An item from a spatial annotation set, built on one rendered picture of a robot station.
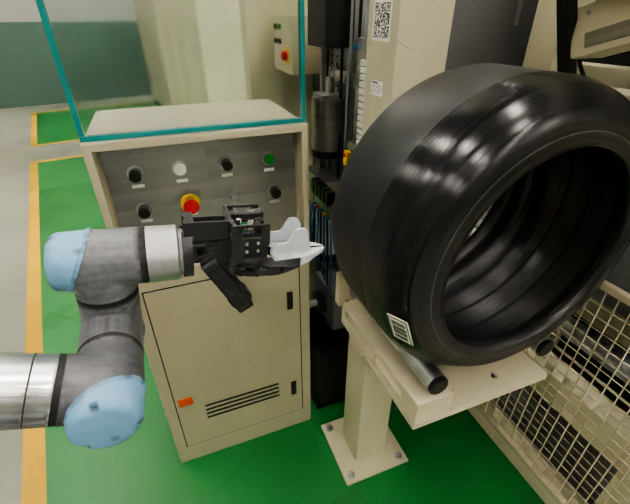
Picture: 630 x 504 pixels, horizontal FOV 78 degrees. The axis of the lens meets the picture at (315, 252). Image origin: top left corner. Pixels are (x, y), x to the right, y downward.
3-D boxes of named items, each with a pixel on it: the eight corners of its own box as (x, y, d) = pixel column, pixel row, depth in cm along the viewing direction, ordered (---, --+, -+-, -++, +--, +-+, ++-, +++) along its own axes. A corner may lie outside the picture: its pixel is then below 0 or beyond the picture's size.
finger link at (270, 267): (304, 263, 56) (243, 269, 53) (303, 272, 57) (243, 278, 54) (293, 247, 60) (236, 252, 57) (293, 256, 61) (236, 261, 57)
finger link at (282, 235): (326, 220, 59) (268, 224, 56) (321, 254, 62) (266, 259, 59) (319, 212, 62) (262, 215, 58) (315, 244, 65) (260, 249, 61)
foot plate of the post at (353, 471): (320, 426, 167) (320, 423, 166) (375, 407, 176) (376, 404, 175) (347, 486, 146) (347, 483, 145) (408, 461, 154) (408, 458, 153)
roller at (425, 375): (351, 282, 101) (367, 278, 103) (351, 295, 104) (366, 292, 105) (431, 383, 74) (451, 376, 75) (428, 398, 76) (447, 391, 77)
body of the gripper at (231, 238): (276, 224, 52) (182, 230, 48) (272, 278, 56) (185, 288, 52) (262, 202, 58) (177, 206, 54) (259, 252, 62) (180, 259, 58)
